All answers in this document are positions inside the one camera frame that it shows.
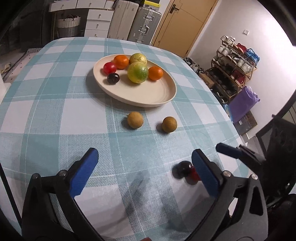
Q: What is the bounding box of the cream round plate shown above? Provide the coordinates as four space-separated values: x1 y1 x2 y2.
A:
93 54 177 108

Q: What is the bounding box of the wooden door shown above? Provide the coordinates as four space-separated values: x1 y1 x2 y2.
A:
152 0 218 57

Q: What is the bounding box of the beige suitcase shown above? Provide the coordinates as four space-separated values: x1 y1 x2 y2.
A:
107 1 139 40

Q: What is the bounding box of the teal checkered tablecloth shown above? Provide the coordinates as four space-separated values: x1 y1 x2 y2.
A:
1 37 249 240

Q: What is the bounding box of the purple plastic bag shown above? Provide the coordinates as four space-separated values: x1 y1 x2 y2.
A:
228 86 260 123

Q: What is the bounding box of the orange tangerine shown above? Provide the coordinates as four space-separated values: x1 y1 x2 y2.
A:
113 55 130 70
149 66 164 81

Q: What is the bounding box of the white drawer desk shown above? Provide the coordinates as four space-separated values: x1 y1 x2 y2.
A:
49 1 115 38

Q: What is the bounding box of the dark purple plum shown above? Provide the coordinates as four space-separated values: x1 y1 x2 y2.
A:
175 161 193 179
107 73 120 85

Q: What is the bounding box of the silver suitcase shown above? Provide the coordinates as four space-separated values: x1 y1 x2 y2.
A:
127 6 162 45

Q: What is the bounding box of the woven laundry basket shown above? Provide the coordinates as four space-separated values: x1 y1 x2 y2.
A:
57 15 81 38

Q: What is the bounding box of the brown longan fruit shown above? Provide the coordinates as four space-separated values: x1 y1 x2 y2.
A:
127 111 144 129
162 116 178 133

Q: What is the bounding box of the wooden shoe rack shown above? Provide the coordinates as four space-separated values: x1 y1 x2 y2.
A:
205 35 260 104

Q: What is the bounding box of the green yellow guava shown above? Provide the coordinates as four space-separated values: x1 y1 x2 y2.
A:
127 62 149 84

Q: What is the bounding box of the stack of shoe boxes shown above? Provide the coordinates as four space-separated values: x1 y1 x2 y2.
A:
144 0 160 8

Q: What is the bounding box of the red cherry tomato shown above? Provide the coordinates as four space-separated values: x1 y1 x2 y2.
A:
103 62 117 75
189 166 201 183

